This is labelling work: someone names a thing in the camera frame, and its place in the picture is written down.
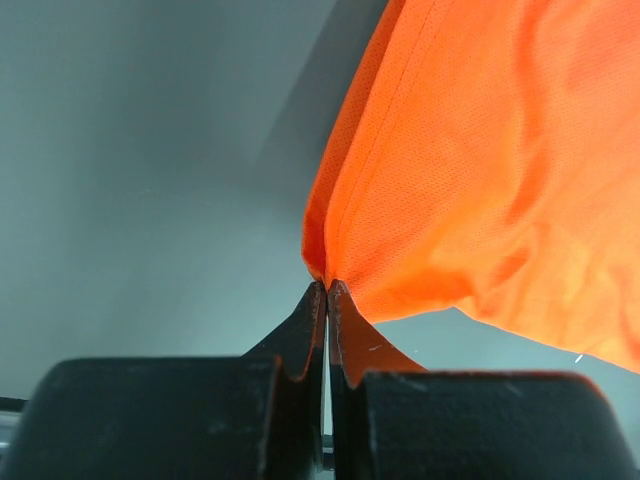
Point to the orange t shirt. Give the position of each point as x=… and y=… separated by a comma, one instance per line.
x=486, y=158

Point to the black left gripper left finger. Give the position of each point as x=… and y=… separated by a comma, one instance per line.
x=293, y=444

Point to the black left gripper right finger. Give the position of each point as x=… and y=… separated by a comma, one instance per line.
x=355, y=349

